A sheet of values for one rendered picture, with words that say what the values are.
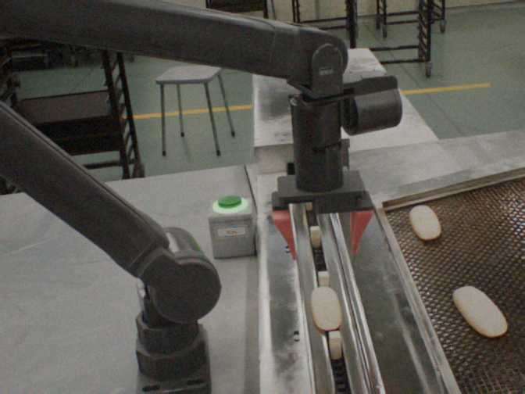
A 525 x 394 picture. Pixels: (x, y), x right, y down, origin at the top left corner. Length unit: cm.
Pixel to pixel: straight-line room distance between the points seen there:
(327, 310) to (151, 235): 26
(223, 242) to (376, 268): 24
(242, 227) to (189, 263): 33
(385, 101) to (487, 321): 27
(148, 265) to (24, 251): 54
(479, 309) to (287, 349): 22
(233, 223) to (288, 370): 35
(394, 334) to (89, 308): 44
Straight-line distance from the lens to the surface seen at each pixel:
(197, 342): 83
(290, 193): 80
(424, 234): 95
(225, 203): 108
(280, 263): 98
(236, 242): 108
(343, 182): 82
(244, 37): 72
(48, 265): 118
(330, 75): 74
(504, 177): 109
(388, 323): 92
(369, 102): 79
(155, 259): 73
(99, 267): 114
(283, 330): 84
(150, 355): 82
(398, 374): 84
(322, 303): 89
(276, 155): 129
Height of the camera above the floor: 134
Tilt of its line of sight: 24 degrees down
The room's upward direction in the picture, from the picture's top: 6 degrees counter-clockwise
